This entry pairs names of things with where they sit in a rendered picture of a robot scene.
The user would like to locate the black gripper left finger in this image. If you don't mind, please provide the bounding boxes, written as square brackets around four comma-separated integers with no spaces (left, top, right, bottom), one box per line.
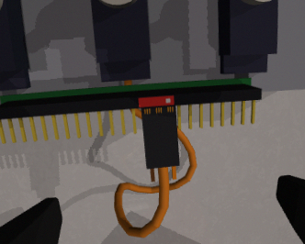
[0,198,62,244]

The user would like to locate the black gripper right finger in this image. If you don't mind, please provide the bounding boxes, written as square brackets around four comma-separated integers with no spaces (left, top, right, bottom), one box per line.
[276,176,305,244]

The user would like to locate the black pin header strip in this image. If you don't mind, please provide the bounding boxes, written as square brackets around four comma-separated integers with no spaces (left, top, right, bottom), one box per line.
[0,77,263,119]

